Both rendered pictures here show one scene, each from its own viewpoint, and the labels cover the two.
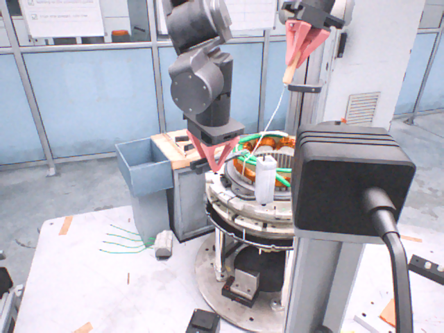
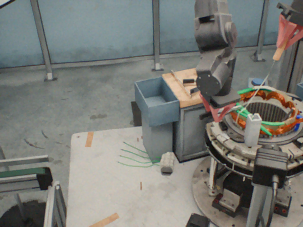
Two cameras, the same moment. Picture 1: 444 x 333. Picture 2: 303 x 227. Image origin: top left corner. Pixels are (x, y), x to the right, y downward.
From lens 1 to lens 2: 41 cm
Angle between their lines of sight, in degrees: 12
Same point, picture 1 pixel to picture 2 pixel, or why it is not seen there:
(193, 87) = (210, 81)
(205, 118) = not seen: hidden behind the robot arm
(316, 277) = (259, 198)
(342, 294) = (268, 205)
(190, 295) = (187, 203)
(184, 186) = (187, 120)
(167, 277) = (170, 188)
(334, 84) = not seen: outside the picture
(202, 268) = (198, 184)
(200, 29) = (217, 41)
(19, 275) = not seen: hidden behind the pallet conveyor
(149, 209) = (158, 135)
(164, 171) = (173, 108)
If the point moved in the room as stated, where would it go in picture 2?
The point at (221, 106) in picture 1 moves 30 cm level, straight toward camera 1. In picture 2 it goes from (226, 84) to (224, 178)
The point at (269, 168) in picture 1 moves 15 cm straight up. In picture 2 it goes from (256, 124) to (265, 73)
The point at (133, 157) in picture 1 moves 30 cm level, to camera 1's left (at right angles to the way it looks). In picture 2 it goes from (146, 92) to (69, 86)
